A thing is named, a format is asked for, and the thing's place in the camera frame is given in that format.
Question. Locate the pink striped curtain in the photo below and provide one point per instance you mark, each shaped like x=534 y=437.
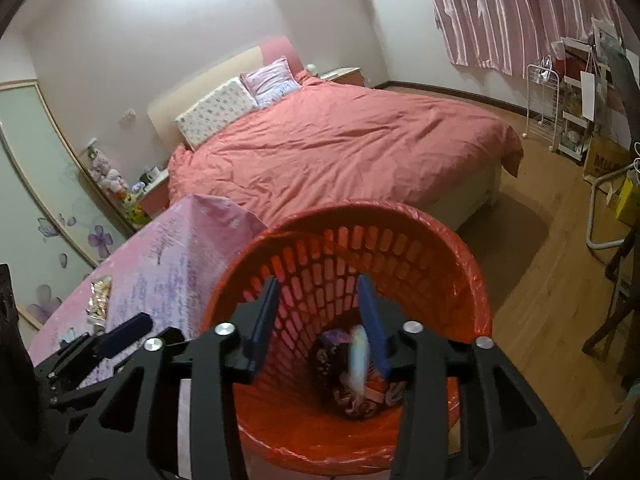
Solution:
x=500 y=10

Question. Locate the yellow box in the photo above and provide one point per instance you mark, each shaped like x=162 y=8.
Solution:
x=627 y=200

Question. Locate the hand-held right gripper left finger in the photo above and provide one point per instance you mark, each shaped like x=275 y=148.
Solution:
x=265 y=320

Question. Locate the pink white nightstand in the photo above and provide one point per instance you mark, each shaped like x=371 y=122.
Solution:
x=155 y=200

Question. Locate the orange mesh waste basket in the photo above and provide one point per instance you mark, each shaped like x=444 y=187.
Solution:
x=320 y=270

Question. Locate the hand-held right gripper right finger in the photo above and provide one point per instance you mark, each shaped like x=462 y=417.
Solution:
x=372 y=325

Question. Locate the small white round object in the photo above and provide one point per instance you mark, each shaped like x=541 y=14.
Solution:
x=311 y=68

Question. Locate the white trolley shelf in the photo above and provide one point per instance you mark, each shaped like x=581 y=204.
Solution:
x=575 y=125

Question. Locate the wardrobe with flower print doors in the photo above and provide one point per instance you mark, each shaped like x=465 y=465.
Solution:
x=30 y=185

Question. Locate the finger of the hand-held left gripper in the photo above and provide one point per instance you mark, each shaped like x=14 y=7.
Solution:
x=125 y=332
x=172 y=335

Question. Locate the pink checkered pillow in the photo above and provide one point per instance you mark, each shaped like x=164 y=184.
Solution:
x=272 y=82

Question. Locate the gold white snack packet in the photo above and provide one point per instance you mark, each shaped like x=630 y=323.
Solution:
x=100 y=300

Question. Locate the dark wooden stand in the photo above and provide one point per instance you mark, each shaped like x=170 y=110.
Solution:
x=617 y=320

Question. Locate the bed with cream pink headboard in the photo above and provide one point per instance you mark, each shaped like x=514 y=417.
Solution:
x=210 y=80

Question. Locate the pale wooden nightstand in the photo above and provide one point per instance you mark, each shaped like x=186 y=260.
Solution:
x=342 y=76

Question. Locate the brown cardboard box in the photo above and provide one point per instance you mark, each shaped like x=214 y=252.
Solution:
x=605 y=160

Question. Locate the salmon duvet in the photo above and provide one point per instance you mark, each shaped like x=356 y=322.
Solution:
x=350 y=150

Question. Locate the red plastic waste basket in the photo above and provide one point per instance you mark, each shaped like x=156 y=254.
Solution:
x=467 y=280

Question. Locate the pink lavender printed sheet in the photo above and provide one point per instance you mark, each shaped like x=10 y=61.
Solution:
x=165 y=260

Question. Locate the white floral pillow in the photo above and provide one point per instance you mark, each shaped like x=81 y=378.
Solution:
x=215 y=110

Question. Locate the reddish brown striped cloth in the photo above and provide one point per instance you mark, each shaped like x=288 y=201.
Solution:
x=370 y=401

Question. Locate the black floral cloth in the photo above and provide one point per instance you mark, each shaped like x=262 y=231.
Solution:
x=330 y=360

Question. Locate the hanging column of plush toys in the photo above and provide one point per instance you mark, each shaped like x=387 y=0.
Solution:
x=115 y=180

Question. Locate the blue tissue pack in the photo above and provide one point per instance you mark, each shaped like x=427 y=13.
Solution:
x=359 y=360

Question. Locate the white metal tube frame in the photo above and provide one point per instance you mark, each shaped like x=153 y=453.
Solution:
x=592 y=220

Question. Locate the dark green mug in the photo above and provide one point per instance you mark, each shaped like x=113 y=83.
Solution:
x=146 y=178

